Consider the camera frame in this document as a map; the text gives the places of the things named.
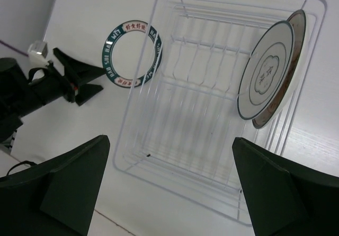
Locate white wire dish rack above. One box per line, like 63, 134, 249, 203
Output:
113, 0, 327, 227

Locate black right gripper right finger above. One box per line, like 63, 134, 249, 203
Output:
232, 137, 338, 235

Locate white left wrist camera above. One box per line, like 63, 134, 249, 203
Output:
28, 40, 49, 67

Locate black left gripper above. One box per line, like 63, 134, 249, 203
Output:
28, 48, 104, 106

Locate orange sunburst plate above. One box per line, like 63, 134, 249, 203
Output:
252, 9, 310, 129

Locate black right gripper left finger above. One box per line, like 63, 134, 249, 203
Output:
1, 135, 110, 235

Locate white plate grey rings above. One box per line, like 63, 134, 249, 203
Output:
236, 20, 295, 121

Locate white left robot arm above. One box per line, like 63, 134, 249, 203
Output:
1, 48, 105, 142

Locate green rimmed white plate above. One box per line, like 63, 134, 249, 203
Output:
101, 20, 163, 88

